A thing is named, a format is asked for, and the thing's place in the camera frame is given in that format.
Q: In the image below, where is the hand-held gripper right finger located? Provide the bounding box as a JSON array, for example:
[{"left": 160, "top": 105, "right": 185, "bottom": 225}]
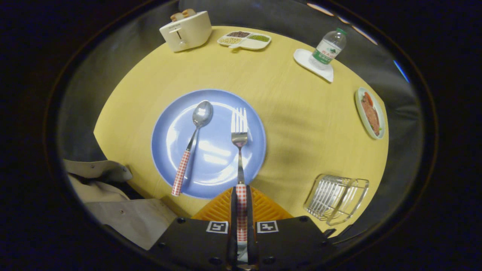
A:
[{"left": 245, "top": 185, "right": 336, "bottom": 269}]

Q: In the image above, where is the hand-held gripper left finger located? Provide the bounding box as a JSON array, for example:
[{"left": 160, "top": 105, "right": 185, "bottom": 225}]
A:
[{"left": 149, "top": 186, "right": 238, "bottom": 269}]

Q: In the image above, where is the fork with red checked handle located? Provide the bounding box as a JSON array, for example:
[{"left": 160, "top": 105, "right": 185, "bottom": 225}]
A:
[{"left": 230, "top": 108, "right": 249, "bottom": 264}]

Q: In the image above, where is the spoon with red checked handle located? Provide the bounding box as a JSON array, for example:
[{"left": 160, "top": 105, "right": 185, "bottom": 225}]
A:
[{"left": 171, "top": 100, "right": 214, "bottom": 197}]

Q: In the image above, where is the blue plate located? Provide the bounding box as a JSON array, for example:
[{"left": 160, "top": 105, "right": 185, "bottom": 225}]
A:
[{"left": 151, "top": 89, "right": 267, "bottom": 199}]

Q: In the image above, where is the clear cutlery holder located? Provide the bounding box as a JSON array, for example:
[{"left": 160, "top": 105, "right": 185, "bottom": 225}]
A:
[{"left": 304, "top": 174, "right": 369, "bottom": 226}]

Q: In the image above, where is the person's beige jacket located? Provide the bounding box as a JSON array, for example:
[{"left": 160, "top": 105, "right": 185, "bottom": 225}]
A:
[{"left": 62, "top": 159, "right": 177, "bottom": 251}]

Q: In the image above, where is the green plate of meat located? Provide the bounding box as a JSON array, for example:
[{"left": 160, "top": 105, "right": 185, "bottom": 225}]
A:
[{"left": 355, "top": 87, "right": 386, "bottom": 140}]

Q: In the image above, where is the white square coaster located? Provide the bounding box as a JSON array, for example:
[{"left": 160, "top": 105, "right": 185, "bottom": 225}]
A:
[{"left": 293, "top": 49, "right": 334, "bottom": 83}]

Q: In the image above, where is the white divided dish of beans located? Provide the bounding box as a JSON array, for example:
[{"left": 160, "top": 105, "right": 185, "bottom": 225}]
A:
[{"left": 217, "top": 31, "right": 272, "bottom": 50}]

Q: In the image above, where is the clear water bottle green cap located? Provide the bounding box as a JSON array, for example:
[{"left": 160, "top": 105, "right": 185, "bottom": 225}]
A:
[{"left": 310, "top": 28, "right": 348, "bottom": 70}]

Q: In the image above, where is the cream toaster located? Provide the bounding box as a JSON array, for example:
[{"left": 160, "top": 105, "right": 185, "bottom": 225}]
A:
[{"left": 159, "top": 11, "right": 212, "bottom": 52}]

